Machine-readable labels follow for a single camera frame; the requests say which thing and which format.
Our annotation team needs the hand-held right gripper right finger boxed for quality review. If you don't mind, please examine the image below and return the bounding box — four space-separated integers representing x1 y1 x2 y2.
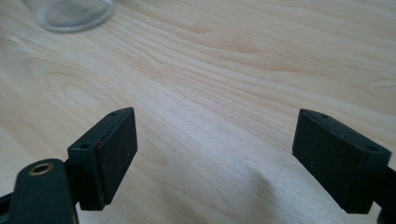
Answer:
291 107 392 215

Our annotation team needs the clear glass jar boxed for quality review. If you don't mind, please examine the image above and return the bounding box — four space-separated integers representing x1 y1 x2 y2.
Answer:
22 0 117 34

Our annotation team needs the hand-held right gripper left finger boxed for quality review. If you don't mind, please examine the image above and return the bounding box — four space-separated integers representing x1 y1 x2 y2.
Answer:
66 106 138 212

